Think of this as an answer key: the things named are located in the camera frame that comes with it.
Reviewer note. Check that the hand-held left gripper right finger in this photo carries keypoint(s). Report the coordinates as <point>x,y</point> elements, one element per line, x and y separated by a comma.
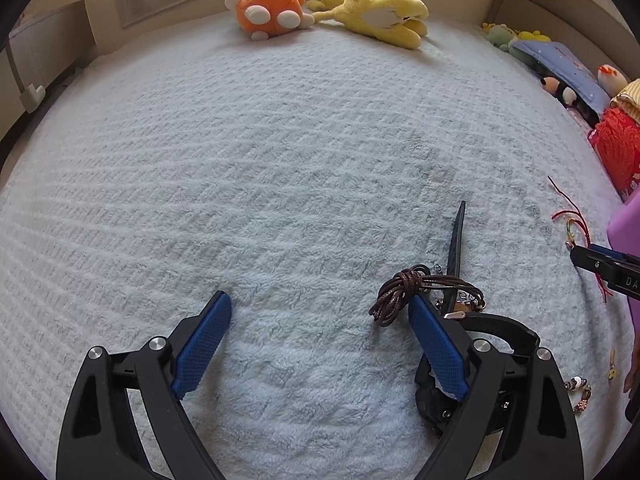
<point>440,355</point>

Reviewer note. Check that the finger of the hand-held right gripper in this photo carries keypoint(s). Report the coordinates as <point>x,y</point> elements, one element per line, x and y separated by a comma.
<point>592,261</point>
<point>607,251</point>

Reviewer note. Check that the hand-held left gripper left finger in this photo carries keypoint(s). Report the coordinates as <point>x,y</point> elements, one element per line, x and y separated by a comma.
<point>202,345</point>

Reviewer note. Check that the purple plastic basin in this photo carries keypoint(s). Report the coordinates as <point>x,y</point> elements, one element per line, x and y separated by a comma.
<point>627,230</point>

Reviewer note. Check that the black wrist watch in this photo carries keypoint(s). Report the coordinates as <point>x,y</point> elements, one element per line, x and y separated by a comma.
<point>457,240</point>

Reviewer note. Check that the person's right hand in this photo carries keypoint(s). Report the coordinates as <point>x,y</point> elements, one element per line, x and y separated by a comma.
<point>633,365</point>

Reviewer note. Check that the yellow striped quilt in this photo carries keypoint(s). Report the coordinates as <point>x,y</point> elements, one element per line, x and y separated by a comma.
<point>631,92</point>

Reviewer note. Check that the light blue bed blanket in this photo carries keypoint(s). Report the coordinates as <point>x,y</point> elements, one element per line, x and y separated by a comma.
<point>250,185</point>

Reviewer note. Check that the white plush with orange spots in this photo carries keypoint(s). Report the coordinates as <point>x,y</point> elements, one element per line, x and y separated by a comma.
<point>612,77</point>

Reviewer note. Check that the blue printed pillow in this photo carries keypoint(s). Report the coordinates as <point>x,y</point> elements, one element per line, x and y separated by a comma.
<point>560,62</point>

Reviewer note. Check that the small yellow plush toy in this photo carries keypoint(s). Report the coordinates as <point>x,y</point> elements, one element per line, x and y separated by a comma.
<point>532,36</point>

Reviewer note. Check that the green plush toy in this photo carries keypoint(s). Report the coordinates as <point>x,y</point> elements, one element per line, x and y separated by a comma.
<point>500,36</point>

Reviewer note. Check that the grey upholstered headboard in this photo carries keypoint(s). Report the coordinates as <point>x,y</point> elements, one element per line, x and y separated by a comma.
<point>560,0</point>

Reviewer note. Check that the large yellow plush toy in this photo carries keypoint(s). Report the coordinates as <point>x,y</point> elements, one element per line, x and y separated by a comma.
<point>365,10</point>

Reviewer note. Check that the orange white plush toy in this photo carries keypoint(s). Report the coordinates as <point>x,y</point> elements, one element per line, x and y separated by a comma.
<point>265,7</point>

